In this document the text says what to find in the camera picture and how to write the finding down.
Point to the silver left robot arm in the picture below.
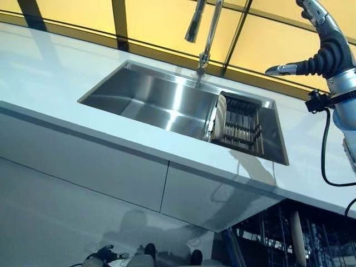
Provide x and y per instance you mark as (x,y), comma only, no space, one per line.
(93,262)

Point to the black dish drying rack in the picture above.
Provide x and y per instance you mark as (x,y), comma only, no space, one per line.
(242,125)

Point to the right robot leg with foot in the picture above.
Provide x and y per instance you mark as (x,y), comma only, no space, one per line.
(197,256)

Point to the robot leg with foot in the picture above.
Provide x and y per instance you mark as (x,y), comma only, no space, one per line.
(150,249)
(197,256)

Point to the wide white cabinet door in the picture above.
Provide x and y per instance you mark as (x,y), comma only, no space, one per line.
(83,155)

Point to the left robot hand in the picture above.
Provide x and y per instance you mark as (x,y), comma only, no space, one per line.
(107,253)

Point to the chrome gooseneck faucet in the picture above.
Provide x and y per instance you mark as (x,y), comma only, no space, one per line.
(212,33)

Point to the black built-in dishwasher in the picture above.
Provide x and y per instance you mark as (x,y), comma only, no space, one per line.
(264,236)

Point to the left robot leg with foot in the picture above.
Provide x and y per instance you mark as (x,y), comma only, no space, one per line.
(150,249)

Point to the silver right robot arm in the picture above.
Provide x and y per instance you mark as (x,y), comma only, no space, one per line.
(346,111)

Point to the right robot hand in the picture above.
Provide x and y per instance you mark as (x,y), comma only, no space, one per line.
(333,53)

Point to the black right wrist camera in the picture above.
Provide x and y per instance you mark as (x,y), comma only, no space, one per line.
(317,101)

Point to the stainless steel sink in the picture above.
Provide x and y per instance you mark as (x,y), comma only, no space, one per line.
(155,94)

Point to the narrow white cabinet door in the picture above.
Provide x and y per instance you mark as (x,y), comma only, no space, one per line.
(208,200)

